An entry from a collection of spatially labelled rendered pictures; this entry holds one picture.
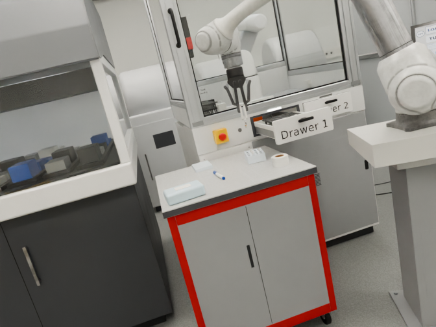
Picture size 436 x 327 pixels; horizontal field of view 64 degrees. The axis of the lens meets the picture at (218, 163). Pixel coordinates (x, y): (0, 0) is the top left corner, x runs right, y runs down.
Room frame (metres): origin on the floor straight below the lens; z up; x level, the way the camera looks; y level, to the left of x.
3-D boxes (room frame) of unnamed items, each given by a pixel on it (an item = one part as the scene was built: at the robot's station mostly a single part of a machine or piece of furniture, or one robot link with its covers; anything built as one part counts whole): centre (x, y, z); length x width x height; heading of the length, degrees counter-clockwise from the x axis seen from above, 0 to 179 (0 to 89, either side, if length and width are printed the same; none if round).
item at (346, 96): (1.96, -0.68, 0.87); 0.29 x 0.02 x 0.11; 100
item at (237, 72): (1.61, -0.17, 1.15); 0.08 x 0.07 x 0.09; 89
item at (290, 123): (1.59, -0.43, 0.87); 0.29 x 0.02 x 0.11; 100
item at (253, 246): (1.54, -0.02, 0.38); 0.62 x 0.58 x 0.76; 100
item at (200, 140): (2.39, -0.33, 0.87); 1.02 x 0.95 x 0.14; 100
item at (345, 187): (2.39, -0.34, 0.40); 1.03 x 0.95 x 0.80; 100
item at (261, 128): (1.80, -0.39, 0.86); 0.40 x 0.26 x 0.06; 10
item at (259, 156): (1.62, -0.18, 0.78); 0.12 x 0.08 x 0.04; 179
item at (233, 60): (1.61, -0.17, 1.23); 0.09 x 0.09 x 0.06
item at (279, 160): (1.43, -0.26, 0.78); 0.07 x 0.07 x 0.04
